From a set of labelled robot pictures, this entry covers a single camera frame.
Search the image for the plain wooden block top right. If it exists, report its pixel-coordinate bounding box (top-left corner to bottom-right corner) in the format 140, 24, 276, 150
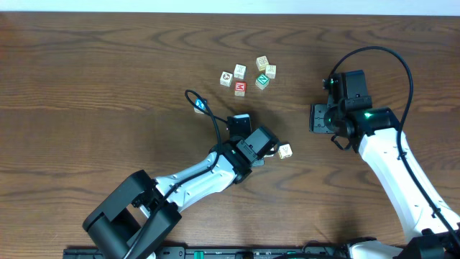
265, 65, 277, 79

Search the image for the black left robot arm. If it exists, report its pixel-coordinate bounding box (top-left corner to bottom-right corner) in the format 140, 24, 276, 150
83, 126, 279, 258

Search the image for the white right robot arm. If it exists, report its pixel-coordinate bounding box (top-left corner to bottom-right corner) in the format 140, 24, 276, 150
310, 104, 459, 258

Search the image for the plain wooden block upper middle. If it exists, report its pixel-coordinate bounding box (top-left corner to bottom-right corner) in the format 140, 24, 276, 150
234, 64, 247, 80

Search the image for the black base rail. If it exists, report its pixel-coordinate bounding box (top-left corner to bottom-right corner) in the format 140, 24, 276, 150
63, 245, 410, 259

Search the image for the plain wooden block placed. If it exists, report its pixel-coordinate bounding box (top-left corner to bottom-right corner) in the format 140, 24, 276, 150
277, 144, 293, 160

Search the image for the green N wooden block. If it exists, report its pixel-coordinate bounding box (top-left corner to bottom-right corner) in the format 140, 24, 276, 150
255, 73, 270, 90

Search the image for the yellow-print wooden block top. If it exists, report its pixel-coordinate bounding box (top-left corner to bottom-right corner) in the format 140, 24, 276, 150
256, 55, 270, 71

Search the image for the wooden block with round picture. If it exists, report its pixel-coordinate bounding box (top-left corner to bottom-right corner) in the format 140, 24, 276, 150
219, 71, 233, 87

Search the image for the blue X wooden block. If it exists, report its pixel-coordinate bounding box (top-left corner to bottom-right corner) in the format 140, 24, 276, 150
194, 99, 207, 114

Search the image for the red M wooden block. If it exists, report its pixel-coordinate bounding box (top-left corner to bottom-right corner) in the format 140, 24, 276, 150
234, 81, 247, 96

